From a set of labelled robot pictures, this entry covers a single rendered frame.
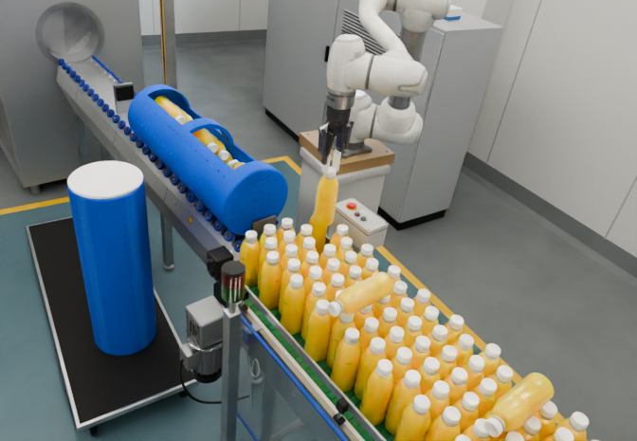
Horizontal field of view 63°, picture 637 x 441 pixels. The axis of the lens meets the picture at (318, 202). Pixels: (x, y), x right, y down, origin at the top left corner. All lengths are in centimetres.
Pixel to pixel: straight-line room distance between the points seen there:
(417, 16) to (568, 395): 210
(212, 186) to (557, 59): 300
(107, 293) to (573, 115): 331
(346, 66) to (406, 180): 212
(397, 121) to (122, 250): 127
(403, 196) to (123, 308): 202
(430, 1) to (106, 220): 145
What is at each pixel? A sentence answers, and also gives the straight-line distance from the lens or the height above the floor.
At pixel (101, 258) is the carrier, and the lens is 227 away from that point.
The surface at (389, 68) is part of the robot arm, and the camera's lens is 152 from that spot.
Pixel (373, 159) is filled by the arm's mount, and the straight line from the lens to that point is 243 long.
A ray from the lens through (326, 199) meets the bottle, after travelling 174.
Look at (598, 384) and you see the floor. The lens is 332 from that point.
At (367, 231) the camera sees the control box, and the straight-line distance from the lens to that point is 185.
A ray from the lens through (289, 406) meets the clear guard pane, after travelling 164.
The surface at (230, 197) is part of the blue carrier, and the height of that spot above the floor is 115.
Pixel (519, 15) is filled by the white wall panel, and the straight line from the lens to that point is 446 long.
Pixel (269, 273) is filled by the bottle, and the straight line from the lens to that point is 167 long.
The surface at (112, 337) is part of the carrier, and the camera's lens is 258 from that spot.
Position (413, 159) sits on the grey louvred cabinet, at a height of 60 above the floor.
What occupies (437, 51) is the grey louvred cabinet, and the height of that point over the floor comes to 132.
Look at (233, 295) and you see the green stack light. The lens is 140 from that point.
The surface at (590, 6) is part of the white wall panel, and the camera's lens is 414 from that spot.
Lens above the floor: 216
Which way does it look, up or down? 33 degrees down
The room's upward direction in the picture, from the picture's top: 8 degrees clockwise
